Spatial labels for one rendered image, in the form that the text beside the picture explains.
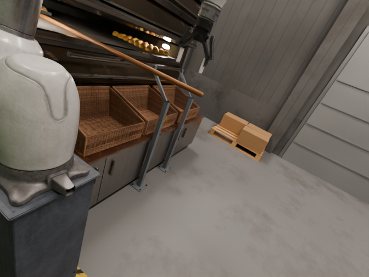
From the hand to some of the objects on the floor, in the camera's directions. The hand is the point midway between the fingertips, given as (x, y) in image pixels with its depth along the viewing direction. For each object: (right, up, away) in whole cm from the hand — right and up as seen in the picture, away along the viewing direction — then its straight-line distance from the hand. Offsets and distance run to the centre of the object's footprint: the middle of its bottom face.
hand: (189, 65), depth 93 cm
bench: (-70, -68, +121) cm, 156 cm away
